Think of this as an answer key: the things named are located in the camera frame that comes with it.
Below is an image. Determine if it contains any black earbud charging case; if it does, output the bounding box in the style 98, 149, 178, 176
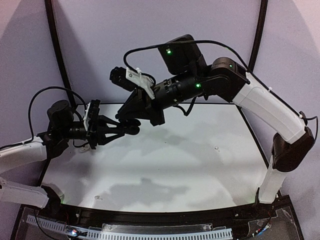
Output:
121, 119, 141, 136

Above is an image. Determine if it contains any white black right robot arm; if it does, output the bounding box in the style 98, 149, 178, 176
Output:
109, 34, 317, 205

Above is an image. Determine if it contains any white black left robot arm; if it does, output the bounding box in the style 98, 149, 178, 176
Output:
0, 100, 126, 209

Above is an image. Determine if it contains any small green circuit board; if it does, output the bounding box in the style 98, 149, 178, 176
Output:
65, 225, 82, 237

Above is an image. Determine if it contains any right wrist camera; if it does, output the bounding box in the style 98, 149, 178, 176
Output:
109, 67, 155, 100

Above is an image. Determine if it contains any black left camera cable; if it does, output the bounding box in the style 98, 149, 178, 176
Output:
0, 86, 88, 151

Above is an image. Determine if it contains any black camera cable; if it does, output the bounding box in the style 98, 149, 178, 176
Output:
123, 39, 316, 141
0, 86, 88, 151

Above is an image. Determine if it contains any white slotted cable duct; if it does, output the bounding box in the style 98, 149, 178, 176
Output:
26, 214, 233, 240

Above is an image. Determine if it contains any black left frame post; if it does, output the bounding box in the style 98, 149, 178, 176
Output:
44, 0, 77, 106

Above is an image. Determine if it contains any black frame post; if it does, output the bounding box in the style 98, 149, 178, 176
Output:
248, 0, 269, 71
44, 0, 77, 106

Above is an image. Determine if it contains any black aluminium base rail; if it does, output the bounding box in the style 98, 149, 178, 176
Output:
25, 196, 296, 233

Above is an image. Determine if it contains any black right frame post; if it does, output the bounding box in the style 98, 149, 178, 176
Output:
248, 0, 269, 71

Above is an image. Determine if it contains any black right camera cable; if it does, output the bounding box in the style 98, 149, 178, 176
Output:
123, 39, 316, 141

